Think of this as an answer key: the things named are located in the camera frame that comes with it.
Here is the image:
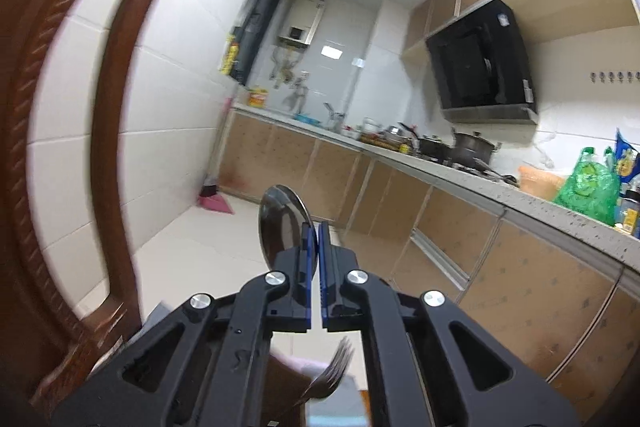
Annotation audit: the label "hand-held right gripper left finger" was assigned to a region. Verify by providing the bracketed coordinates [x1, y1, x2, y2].
[52, 222, 319, 427]

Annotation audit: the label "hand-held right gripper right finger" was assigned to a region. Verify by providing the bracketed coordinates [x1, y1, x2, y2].
[320, 222, 581, 427]

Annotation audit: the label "steel fork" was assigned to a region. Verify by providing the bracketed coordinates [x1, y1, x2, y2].
[292, 336, 355, 408]

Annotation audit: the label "large steel spoon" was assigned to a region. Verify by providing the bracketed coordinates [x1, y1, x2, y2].
[258, 185, 314, 271]

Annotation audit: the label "pink dustpan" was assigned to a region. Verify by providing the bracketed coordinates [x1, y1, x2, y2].
[197, 193, 236, 216]

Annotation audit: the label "lower kitchen cabinets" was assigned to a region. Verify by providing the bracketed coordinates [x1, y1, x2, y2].
[217, 109, 640, 427]

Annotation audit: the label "speckled kitchen countertop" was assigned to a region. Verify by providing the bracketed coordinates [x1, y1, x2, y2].
[232, 102, 640, 278]

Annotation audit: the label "black wok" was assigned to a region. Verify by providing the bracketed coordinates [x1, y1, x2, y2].
[416, 134, 454, 160]

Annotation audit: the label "grey cooking pot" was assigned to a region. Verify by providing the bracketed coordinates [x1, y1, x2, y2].
[452, 131, 502, 166]

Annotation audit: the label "orange bag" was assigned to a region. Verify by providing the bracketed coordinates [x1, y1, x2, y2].
[517, 164, 568, 204]

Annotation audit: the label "steel faucet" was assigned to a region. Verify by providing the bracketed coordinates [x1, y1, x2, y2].
[322, 103, 347, 130]

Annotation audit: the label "green plastic bag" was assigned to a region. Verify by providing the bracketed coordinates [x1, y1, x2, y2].
[552, 148, 621, 226]

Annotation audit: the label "brown wooden chair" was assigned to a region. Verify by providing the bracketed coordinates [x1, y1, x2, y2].
[0, 0, 180, 410]

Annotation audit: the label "black range hood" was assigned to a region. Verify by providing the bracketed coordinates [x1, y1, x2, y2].
[425, 0, 539, 126]

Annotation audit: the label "blue snack bag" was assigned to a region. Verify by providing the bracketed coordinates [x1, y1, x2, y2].
[615, 129, 640, 181]

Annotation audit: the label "dark window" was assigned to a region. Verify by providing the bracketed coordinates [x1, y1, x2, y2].
[234, 0, 287, 86]

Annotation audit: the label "white water heater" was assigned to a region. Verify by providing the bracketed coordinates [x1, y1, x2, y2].
[278, 0, 326, 48]

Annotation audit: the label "row of wall hooks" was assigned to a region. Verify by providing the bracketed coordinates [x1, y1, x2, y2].
[587, 70, 640, 84]

